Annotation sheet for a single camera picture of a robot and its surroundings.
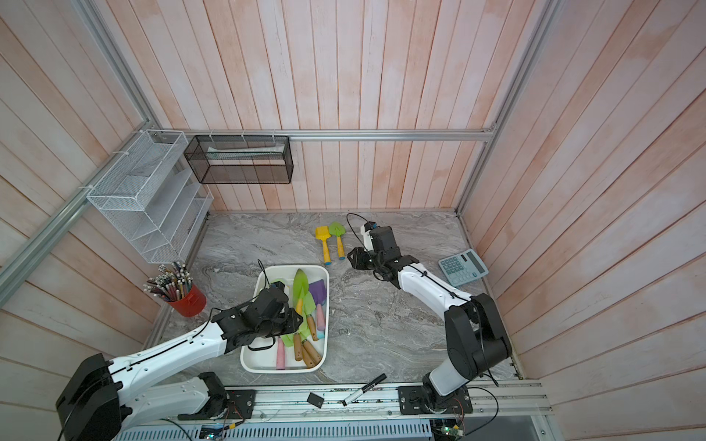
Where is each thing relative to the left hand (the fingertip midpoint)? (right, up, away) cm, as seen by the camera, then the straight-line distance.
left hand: (299, 324), depth 81 cm
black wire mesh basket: (-27, +57, +25) cm, 68 cm away
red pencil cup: (-35, +5, +4) cm, 35 cm away
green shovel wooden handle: (+2, -8, 0) cm, 8 cm away
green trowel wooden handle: (-1, +9, +7) cm, 12 cm away
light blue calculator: (+58, +15, +19) cm, 63 cm away
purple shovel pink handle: (+4, +7, +12) cm, 15 cm away
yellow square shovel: (+4, +28, +30) cm, 41 cm away
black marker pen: (+19, -16, -6) cm, 26 cm away
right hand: (+16, +21, +8) cm, 27 cm away
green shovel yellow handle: (+10, +30, +30) cm, 44 cm away
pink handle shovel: (-5, -9, -3) cm, 11 cm away
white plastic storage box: (-10, -10, -2) cm, 14 cm away
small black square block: (+6, -19, -6) cm, 21 cm away
